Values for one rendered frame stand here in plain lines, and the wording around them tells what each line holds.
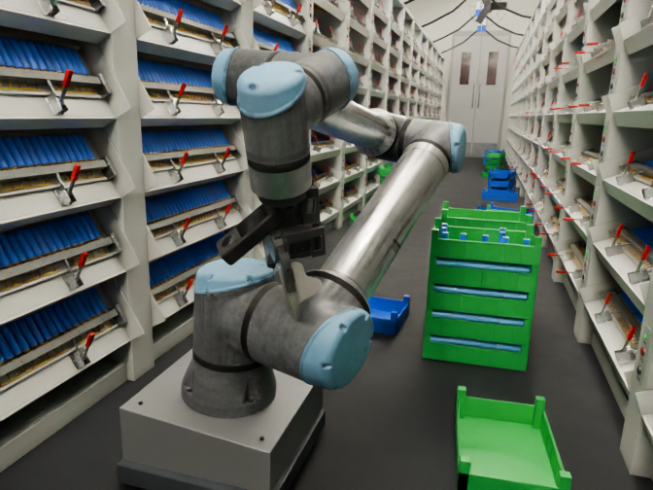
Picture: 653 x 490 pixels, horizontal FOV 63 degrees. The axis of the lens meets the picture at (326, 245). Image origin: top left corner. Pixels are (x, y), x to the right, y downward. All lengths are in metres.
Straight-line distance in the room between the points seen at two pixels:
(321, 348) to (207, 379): 0.27
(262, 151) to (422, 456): 0.79
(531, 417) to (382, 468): 0.41
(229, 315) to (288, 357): 0.14
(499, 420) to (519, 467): 0.18
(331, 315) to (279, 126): 0.34
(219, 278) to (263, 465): 0.33
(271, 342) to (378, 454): 0.44
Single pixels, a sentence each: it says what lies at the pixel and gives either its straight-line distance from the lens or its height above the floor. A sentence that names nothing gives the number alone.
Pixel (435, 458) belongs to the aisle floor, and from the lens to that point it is 1.26.
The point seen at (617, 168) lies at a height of 0.58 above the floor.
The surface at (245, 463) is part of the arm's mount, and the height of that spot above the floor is 0.11.
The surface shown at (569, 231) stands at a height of 0.24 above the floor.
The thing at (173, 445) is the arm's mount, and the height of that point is 0.12.
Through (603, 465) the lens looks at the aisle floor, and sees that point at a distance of 1.37.
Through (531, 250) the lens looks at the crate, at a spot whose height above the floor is 0.36.
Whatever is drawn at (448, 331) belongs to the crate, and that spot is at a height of 0.10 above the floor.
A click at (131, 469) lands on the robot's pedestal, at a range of 1.15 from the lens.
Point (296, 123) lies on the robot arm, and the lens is 0.71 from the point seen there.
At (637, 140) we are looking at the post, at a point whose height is 0.66.
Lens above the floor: 0.72
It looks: 14 degrees down
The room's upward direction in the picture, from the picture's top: 2 degrees clockwise
